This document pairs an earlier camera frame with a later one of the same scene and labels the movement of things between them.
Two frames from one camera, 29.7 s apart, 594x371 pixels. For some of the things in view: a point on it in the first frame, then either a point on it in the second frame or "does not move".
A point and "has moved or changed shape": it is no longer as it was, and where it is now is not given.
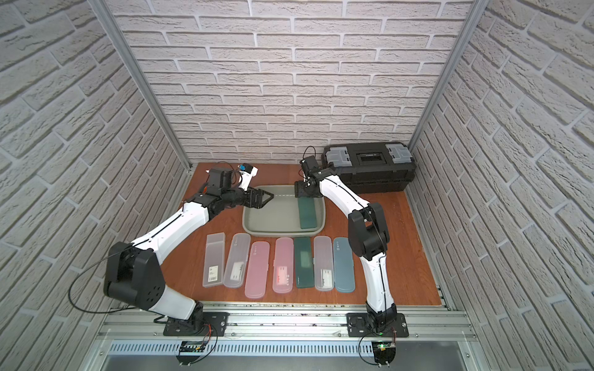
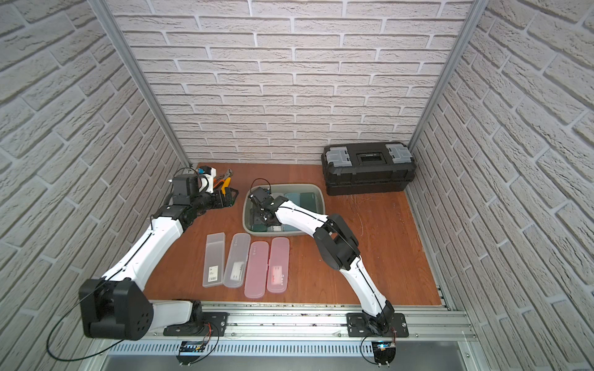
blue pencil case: (343, 266) has moved or changed shape
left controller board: (190, 346) does not move
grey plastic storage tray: (280, 216) does not move
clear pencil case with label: (323, 263) -> (276, 228)
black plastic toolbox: (370, 168) does not move
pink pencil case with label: (283, 271) has moved or changed shape
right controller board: (384, 352) does not move
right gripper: (301, 190) -> (256, 216)
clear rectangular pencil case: (214, 260) does not move
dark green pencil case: (303, 254) -> (258, 227)
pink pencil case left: (257, 270) does not move
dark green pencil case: (307, 212) does not move
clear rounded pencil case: (237, 262) does not move
